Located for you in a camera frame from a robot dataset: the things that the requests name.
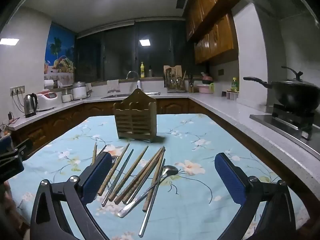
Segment gas stove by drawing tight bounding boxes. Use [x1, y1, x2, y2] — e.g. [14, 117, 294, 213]
[249, 104, 320, 153]

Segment steel electric kettle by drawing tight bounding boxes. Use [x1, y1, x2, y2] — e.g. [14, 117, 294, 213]
[23, 93, 38, 118]

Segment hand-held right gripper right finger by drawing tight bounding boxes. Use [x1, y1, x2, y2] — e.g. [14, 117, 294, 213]
[214, 152, 298, 240]

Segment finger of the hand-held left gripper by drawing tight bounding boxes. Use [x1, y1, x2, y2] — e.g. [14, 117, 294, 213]
[0, 135, 33, 160]

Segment wooden utensil holder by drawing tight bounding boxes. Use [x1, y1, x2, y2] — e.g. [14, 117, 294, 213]
[113, 88, 157, 143]

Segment pile of wooden chopsticks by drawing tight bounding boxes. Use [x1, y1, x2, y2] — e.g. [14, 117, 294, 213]
[91, 141, 167, 213]

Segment white red rice cooker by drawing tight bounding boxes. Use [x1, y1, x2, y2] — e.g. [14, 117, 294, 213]
[36, 91, 58, 112]

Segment blue floral tablecloth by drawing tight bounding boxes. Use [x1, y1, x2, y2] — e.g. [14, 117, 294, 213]
[15, 114, 310, 240]

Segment dark kitchen window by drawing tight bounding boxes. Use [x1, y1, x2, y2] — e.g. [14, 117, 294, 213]
[75, 20, 190, 83]

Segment black wok lid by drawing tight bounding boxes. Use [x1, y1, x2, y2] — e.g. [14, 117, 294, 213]
[271, 66, 320, 89]

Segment black wok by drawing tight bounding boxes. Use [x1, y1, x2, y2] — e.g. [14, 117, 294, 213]
[243, 76, 320, 113]

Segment wall power outlet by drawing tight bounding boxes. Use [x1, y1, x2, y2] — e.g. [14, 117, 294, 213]
[10, 85, 26, 97]

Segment hanging dish cloth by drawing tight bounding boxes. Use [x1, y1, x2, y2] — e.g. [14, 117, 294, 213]
[107, 79, 120, 93]

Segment glass jar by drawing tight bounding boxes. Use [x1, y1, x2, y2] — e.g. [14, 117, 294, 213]
[61, 87, 73, 103]

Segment pink basin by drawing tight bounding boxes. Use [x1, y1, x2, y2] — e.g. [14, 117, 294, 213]
[196, 83, 213, 94]

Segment wooden cutting board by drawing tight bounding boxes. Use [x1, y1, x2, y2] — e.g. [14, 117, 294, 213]
[164, 65, 182, 80]

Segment row of spice jars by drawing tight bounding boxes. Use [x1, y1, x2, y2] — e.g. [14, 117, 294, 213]
[221, 90, 238, 102]

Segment stacked bowls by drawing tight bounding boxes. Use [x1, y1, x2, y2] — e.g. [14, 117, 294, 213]
[201, 72, 214, 85]

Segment dish rack with cutlery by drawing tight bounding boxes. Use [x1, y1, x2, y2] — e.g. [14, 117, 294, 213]
[165, 67, 188, 93]

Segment tropical fruit wall poster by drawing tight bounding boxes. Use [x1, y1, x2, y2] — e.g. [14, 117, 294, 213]
[44, 22, 76, 80]

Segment wooden wall cabinets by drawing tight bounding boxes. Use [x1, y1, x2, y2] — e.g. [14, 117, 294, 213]
[185, 0, 242, 64]

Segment steel sink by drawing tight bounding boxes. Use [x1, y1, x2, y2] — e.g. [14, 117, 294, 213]
[101, 92, 160, 99]

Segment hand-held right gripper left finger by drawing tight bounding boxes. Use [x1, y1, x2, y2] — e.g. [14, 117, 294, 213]
[29, 152, 113, 240]

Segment metal spoon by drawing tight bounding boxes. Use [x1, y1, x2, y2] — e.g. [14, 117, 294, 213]
[117, 165, 179, 218]

